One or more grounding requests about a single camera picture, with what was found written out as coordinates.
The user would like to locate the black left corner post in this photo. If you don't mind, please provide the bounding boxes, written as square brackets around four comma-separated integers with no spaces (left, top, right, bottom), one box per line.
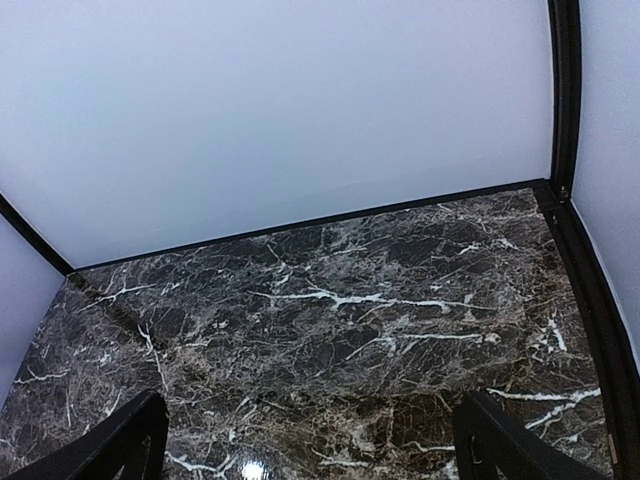
[0,196,75,276]

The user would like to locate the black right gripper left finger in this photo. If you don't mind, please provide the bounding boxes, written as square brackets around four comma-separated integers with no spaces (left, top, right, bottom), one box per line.
[9,390,169,479]

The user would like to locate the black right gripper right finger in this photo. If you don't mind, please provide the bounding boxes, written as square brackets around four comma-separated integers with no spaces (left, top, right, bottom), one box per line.
[452,392,604,480]

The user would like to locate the black right corner post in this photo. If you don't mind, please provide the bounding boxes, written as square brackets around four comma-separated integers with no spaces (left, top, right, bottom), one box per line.
[547,0,582,203]

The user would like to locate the black corner post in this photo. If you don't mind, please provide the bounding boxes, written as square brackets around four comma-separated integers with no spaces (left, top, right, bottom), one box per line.
[0,196,75,276]
[547,0,582,203]

